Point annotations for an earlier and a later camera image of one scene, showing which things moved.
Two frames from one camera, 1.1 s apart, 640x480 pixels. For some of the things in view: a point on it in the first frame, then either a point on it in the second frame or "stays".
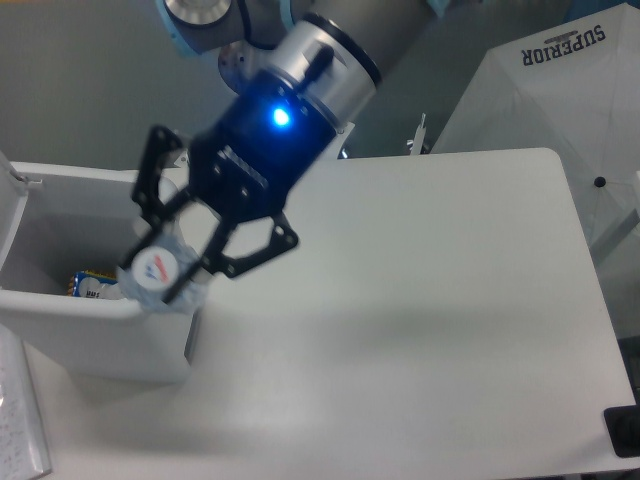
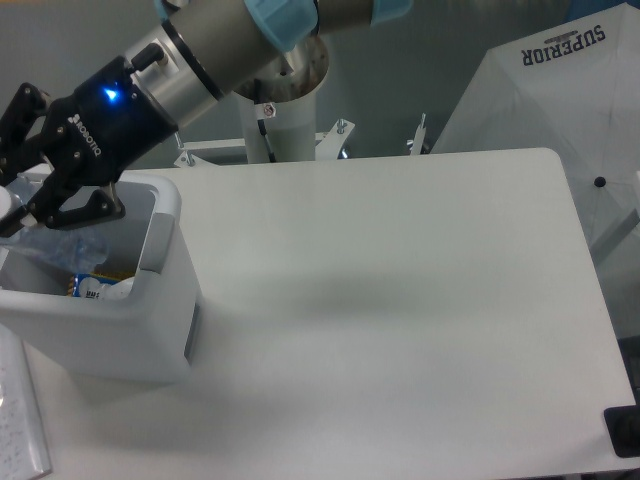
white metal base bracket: (334, 145) stays
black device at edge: (623, 427) stays
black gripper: (248, 162) -> (98, 128)
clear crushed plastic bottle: (163, 274) -> (76, 251)
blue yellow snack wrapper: (93, 284) stays
